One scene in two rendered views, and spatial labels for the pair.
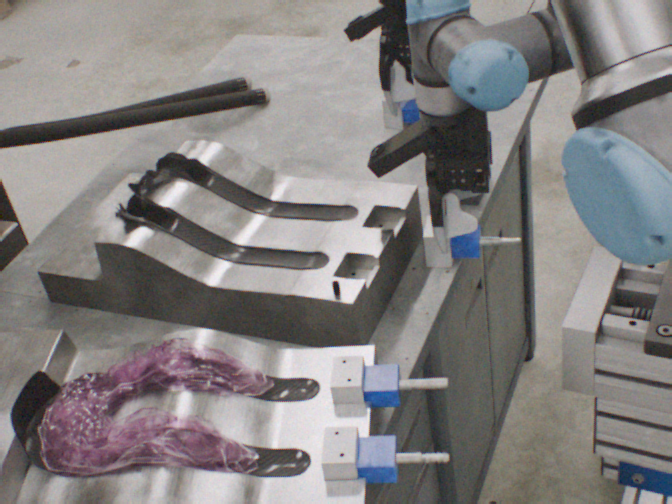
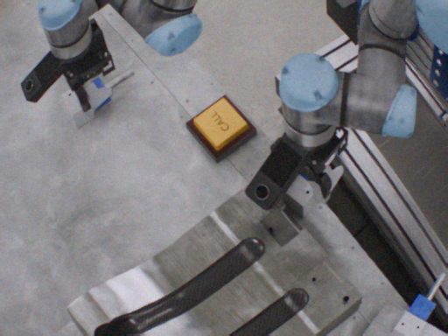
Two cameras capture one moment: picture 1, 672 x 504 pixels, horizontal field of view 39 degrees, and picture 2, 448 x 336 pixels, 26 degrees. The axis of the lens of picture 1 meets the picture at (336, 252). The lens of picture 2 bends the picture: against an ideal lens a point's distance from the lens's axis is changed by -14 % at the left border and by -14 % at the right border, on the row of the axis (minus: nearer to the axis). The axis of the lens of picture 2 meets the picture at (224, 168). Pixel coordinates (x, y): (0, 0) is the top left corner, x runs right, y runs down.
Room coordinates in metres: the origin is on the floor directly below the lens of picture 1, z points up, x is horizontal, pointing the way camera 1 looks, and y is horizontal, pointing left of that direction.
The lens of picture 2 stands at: (0.83, 0.40, 2.41)
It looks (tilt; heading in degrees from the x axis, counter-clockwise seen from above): 68 degrees down; 303
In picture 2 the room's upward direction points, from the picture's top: 10 degrees counter-clockwise
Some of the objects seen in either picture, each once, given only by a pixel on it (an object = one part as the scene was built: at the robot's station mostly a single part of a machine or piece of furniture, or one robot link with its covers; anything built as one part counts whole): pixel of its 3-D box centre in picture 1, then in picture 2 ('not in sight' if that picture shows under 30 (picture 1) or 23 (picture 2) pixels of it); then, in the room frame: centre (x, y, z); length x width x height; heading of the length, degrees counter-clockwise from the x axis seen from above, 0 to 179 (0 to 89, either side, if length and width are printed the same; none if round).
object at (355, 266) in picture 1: (357, 277); (325, 278); (0.96, -0.02, 0.87); 0.05 x 0.05 x 0.04; 62
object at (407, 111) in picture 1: (423, 111); (100, 91); (1.43, -0.19, 0.83); 0.13 x 0.05 x 0.05; 55
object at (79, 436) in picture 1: (147, 404); not in sight; (0.77, 0.24, 0.90); 0.26 x 0.18 x 0.08; 79
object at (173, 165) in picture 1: (225, 210); (191, 331); (1.10, 0.14, 0.92); 0.35 x 0.16 x 0.09; 62
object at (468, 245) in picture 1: (473, 241); (318, 171); (1.04, -0.19, 0.83); 0.13 x 0.05 x 0.05; 72
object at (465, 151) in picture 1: (455, 144); (312, 136); (1.05, -0.18, 0.99); 0.09 x 0.08 x 0.12; 72
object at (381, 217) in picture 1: (385, 228); (283, 229); (1.05, -0.07, 0.87); 0.05 x 0.05 x 0.04; 62
